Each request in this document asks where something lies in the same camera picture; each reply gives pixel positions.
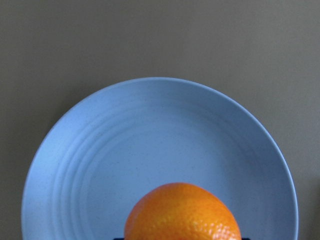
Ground orange fruit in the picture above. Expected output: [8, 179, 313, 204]
[124, 182, 242, 240]

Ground blue plate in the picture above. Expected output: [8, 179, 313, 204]
[21, 77, 299, 240]

